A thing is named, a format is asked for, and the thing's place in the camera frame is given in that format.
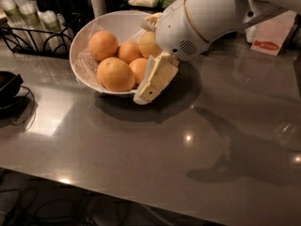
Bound front right orange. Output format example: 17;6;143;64
129;57;148;85

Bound paper cup stack middle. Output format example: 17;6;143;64
20;3;45;52

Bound black device with cable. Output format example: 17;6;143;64
0;71;35;125

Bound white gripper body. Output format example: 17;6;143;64
155;0;210;61

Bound large front left orange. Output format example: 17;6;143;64
96;57;135;92

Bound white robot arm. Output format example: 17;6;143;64
134;0;301;105

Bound clear plastic bowl liner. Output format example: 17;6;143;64
72;17;158;96

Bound yellowish orange at back right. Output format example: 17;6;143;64
139;31;162;58

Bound white bowl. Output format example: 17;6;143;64
69;9;177;96

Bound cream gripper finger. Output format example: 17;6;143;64
140;12;162;32
134;52;180;105

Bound orange at back left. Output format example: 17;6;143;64
88;31;119;60

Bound paper cup stack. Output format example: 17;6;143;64
20;3;45;52
0;0;29;49
40;10;70;55

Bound paper cup stack left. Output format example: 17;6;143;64
0;0;29;49

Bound black cables under table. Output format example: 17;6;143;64
0;186;133;226

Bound white and red paper bag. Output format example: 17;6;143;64
246;11;296;56

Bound white cylinder container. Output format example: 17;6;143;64
87;0;107;19

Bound small middle orange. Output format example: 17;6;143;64
118;40;142;64

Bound paper cup stack right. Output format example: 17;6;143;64
40;10;70;55

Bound black wire rack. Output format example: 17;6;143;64
0;13;80;59

